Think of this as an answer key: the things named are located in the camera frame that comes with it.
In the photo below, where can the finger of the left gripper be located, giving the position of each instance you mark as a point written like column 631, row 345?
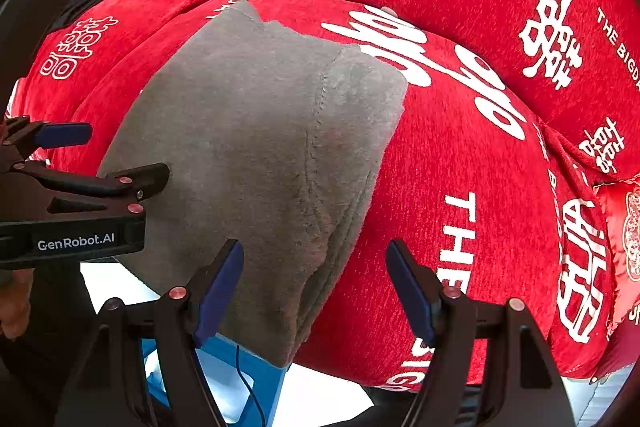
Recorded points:
column 27, row 136
column 141, row 182

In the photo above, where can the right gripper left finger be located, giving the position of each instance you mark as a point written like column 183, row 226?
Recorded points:
column 108, row 385

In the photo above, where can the grey fleece small garment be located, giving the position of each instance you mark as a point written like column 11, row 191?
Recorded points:
column 272, row 138

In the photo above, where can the person's left hand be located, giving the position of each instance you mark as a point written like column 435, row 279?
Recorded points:
column 14, row 303

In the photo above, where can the blue storage box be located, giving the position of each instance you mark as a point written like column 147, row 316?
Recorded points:
column 245, row 387

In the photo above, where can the red printed bed cover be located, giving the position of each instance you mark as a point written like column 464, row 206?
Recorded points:
column 478, row 187

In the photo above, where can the red embroidered pillow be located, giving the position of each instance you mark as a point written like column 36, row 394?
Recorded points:
column 619, row 203

